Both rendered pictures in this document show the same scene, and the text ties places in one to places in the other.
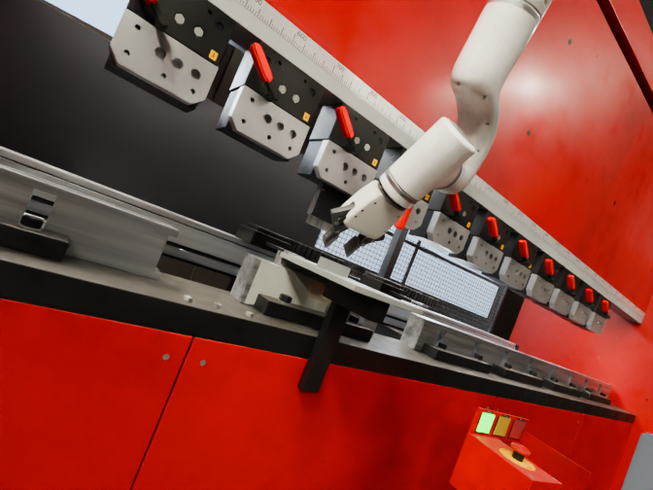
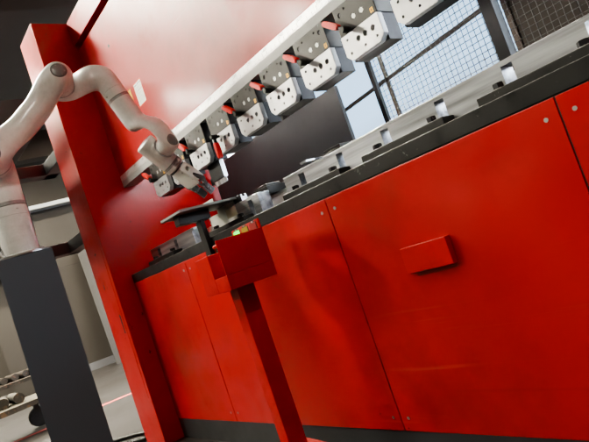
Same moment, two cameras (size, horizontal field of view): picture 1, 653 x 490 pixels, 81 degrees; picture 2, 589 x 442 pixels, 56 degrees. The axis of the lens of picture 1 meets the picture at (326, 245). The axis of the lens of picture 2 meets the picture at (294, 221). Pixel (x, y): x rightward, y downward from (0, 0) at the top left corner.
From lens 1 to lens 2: 2.50 m
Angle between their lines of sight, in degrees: 85
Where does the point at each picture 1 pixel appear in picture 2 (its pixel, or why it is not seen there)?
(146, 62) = (160, 190)
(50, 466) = (187, 310)
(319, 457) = not seen: hidden behind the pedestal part
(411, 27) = (176, 76)
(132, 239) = (188, 238)
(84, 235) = (183, 245)
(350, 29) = (170, 112)
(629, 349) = not seen: outside the picture
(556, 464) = (237, 243)
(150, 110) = (257, 162)
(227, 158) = (286, 150)
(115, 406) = (186, 290)
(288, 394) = not seen: hidden behind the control
